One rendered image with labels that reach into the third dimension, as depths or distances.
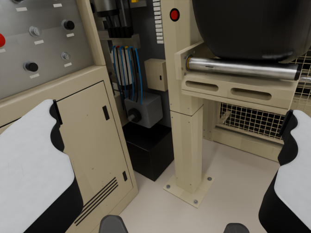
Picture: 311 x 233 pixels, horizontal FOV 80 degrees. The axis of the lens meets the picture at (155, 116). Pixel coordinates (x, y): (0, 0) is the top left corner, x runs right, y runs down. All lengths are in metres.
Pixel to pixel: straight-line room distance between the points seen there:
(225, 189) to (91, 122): 0.97
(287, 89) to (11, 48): 0.83
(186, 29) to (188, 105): 0.33
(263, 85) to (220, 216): 0.87
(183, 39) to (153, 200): 1.00
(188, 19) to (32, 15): 0.53
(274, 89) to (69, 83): 0.70
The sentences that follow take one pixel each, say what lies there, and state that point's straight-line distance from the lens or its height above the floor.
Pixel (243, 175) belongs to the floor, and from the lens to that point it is 1.51.
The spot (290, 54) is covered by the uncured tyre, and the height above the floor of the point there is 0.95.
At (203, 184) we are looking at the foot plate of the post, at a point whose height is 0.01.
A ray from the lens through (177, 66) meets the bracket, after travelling 0.71.
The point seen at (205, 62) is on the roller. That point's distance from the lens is 0.70.
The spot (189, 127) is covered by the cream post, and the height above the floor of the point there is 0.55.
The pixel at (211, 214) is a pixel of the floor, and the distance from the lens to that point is 1.30.
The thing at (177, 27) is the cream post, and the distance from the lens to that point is 0.81.
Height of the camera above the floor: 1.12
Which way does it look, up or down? 32 degrees down
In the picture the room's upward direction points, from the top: 8 degrees counter-clockwise
